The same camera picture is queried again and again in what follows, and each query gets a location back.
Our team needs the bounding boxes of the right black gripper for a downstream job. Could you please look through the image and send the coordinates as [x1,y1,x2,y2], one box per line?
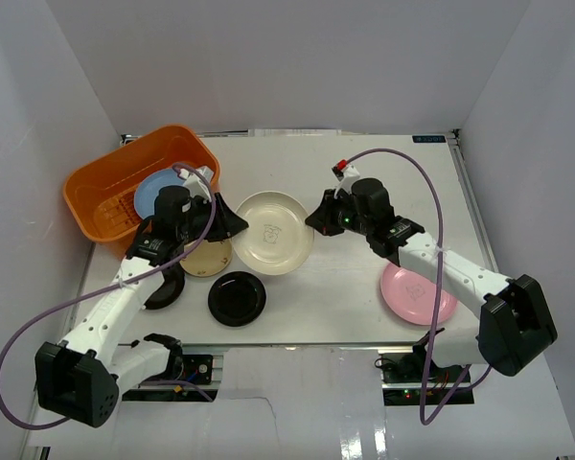
[306,189,373,237]

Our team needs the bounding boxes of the cream white plate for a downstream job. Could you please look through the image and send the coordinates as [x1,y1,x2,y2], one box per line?
[232,191,314,276]

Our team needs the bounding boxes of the black plate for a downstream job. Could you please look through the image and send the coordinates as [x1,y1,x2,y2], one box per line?
[208,271,266,328]
[145,264,186,311]

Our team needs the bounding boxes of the blue plastic plate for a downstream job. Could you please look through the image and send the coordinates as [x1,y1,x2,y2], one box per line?
[133,169,184,219]

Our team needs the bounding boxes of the pink plastic plate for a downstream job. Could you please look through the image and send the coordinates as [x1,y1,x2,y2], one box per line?
[379,263,436,326]

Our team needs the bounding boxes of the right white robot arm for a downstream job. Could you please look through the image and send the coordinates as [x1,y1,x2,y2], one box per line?
[306,178,558,382]

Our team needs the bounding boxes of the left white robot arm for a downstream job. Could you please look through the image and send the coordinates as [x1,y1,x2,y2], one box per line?
[34,186,248,427]

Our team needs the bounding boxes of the orange plastic bin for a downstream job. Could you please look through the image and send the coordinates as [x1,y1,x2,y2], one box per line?
[62,125,220,259]

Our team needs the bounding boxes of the beige small plate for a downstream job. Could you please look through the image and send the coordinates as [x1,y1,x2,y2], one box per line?
[180,240,233,277]

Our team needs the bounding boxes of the white paper sheets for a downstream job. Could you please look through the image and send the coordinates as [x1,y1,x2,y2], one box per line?
[247,128,342,137]

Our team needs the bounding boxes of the blue label sticker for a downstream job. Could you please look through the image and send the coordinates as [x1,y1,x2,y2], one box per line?
[412,135,447,144]

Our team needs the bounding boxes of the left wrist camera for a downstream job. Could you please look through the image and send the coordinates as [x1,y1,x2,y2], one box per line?
[177,166,215,201]

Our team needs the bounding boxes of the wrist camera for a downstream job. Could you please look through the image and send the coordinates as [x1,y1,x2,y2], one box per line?
[332,160,360,193]
[177,166,215,201]

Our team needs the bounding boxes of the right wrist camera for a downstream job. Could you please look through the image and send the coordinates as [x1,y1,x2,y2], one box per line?
[332,160,360,193]

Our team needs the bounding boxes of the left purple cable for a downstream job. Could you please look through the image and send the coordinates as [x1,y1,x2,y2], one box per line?
[0,162,218,431]

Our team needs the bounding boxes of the purple cable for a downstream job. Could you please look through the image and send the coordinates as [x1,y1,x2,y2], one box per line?
[344,147,493,426]
[0,162,218,431]

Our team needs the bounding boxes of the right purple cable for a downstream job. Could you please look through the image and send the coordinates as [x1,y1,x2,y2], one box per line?
[344,147,493,426]

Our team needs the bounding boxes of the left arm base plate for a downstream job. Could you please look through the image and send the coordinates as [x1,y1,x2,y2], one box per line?
[122,354,217,403]

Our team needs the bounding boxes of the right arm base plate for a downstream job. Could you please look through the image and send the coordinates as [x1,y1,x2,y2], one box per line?
[374,353,463,407]

